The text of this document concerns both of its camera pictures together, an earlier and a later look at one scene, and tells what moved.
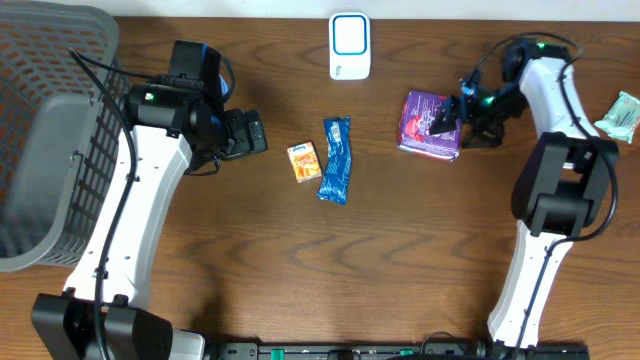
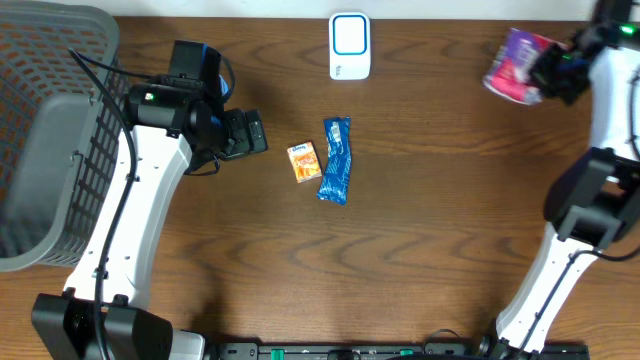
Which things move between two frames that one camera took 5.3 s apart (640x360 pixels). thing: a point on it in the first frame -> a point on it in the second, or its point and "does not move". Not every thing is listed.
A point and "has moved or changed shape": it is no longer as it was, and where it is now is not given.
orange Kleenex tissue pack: [304, 162] does not move
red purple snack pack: [418, 111] has moved or changed shape
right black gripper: [470, 103] -> [543, 80]
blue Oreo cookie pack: [334, 186] does not move
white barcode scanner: [349, 46] does not move
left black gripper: [242, 132] does not move
